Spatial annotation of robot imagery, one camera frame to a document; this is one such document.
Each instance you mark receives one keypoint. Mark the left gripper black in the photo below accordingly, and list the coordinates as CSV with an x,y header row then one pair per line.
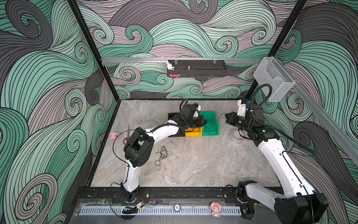
x,y
199,118

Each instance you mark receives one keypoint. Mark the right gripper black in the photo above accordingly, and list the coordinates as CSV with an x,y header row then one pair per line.
x,y
232,120

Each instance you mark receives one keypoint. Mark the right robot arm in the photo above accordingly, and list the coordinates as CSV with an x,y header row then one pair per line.
x,y
299,203

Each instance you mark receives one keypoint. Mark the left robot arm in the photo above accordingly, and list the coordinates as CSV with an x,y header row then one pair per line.
x,y
139,147

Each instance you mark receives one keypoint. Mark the yellow storage bin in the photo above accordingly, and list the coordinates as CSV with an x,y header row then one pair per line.
x,y
194,132

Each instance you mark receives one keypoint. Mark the green storage bin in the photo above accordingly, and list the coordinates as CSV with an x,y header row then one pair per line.
x,y
212,127

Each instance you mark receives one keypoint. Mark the white rabbit figurine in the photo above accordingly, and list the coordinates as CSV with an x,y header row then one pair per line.
x,y
169,65

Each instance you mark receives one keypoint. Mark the pink toy figurine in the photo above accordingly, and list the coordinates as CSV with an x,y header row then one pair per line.
x,y
114,135

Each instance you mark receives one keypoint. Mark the round badge button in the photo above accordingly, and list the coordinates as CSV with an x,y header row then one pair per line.
x,y
177,207

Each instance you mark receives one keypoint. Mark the pink doll figurine front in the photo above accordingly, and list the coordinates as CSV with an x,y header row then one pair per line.
x,y
215,209

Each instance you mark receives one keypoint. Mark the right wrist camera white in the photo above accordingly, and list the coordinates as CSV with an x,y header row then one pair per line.
x,y
242,107

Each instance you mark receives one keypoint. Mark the black wall shelf tray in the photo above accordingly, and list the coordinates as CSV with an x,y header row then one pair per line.
x,y
200,70

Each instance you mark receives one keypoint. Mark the clear acrylic wall box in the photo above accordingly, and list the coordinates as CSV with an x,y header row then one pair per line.
x,y
273,72

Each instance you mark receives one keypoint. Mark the aluminium wall rail back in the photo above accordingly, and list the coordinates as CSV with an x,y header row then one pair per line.
x,y
175,59

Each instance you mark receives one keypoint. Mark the aluminium wall rail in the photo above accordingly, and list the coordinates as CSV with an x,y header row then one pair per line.
x,y
327,103
175,59

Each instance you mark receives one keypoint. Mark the red handled scissors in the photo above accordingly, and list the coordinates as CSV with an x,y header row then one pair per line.
x,y
126,139

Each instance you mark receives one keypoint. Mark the aluminium wall rail right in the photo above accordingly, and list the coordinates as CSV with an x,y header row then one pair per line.
x,y
327,103

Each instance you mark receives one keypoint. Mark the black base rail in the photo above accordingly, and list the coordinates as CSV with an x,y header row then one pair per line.
x,y
227,194

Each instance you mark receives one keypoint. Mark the white slotted cable duct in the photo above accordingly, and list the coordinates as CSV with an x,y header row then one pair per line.
x,y
159,210

